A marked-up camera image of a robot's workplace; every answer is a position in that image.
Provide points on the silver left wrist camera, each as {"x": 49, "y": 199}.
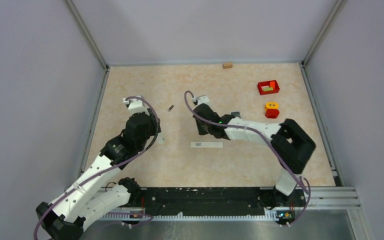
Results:
{"x": 135, "y": 105}

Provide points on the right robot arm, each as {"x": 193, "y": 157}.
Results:
{"x": 290, "y": 144}

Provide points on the yellow block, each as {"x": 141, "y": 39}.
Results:
{"x": 271, "y": 106}

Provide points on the red block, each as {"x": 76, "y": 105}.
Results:
{"x": 272, "y": 113}

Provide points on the red bin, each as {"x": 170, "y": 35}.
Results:
{"x": 268, "y": 87}

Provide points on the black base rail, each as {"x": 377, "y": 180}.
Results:
{"x": 208, "y": 201}

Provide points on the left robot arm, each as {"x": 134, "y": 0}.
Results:
{"x": 68, "y": 216}

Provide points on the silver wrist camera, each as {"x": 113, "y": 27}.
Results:
{"x": 135, "y": 105}
{"x": 203, "y": 99}

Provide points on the long white remote control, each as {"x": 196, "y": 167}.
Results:
{"x": 160, "y": 138}

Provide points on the long white battery cover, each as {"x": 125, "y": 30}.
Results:
{"x": 206, "y": 144}

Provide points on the small wooden block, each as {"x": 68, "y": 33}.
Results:
{"x": 227, "y": 65}

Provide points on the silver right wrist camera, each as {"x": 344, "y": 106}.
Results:
{"x": 203, "y": 99}

